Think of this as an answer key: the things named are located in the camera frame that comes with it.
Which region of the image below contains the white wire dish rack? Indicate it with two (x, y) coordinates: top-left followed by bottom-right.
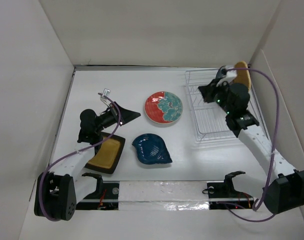
(184, 68), (264, 143)

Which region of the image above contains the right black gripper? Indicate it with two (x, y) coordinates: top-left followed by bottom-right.
(198, 77), (234, 115)

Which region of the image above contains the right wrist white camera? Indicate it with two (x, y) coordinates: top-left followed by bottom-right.
(216, 65), (237, 87)

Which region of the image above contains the red and teal floral plate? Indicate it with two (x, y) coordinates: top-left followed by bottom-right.
(144, 91), (183, 124)

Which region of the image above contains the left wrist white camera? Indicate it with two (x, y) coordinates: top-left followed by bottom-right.
(98, 88), (111, 106)

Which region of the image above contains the wrist white camera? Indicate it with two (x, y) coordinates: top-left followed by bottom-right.
(98, 88), (111, 106)
(216, 65), (237, 87)

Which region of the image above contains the black square plate yellow centre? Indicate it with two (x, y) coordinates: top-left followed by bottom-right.
(85, 135), (126, 175)

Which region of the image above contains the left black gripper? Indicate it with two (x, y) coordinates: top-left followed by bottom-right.
(94, 101), (140, 133)

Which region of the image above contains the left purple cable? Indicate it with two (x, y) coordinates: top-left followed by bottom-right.
(38, 93), (123, 222)

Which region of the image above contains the round dark teal plate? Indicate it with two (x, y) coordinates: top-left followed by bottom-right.
(215, 65), (228, 80)

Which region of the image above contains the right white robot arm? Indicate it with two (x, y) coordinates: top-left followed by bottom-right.
(198, 79), (304, 215)

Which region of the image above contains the dark blue shell-shaped plate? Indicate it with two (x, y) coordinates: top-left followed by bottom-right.
(132, 133), (173, 165)

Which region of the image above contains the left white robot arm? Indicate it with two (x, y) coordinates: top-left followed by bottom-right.
(34, 102), (141, 222)

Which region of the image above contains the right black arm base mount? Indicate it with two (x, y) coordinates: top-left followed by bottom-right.
(202, 171), (254, 210)

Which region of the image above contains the orange woven bamboo plate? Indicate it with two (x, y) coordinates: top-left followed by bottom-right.
(233, 61), (251, 91)

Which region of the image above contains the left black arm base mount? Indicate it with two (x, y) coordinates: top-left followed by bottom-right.
(76, 172), (120, 211)

